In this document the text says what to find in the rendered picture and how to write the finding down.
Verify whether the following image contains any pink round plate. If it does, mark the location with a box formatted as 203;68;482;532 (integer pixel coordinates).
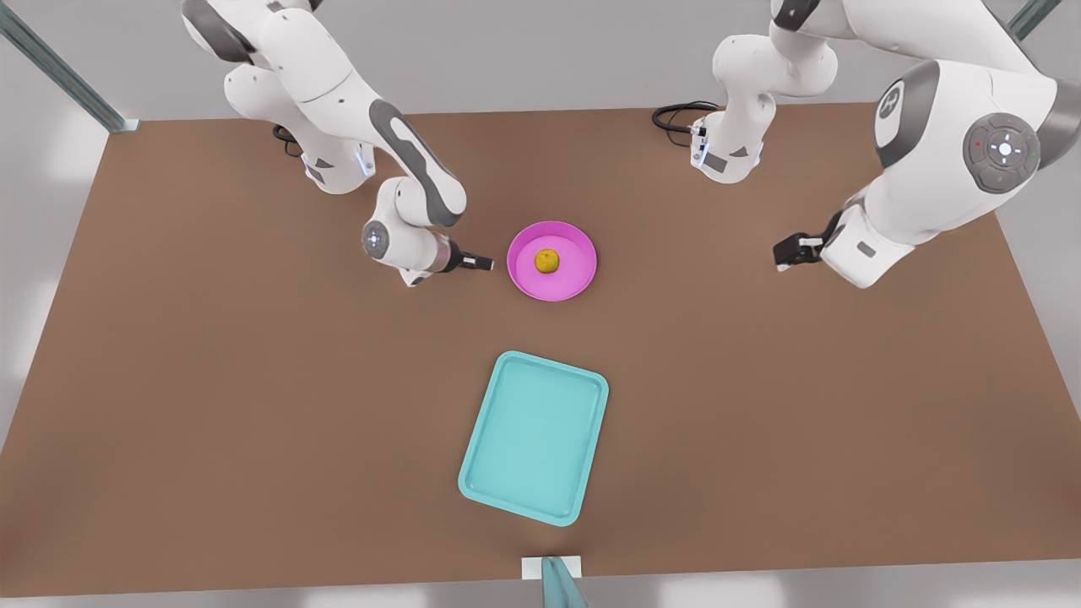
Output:
507;221;599;302

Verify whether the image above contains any turquoise rectangular tray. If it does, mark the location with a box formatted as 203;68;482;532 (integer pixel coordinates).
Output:
458;350;611;528

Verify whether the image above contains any silver frame post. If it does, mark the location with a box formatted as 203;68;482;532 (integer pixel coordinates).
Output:
0;3;140;134
522;556;590;608
1007;0;1062;41

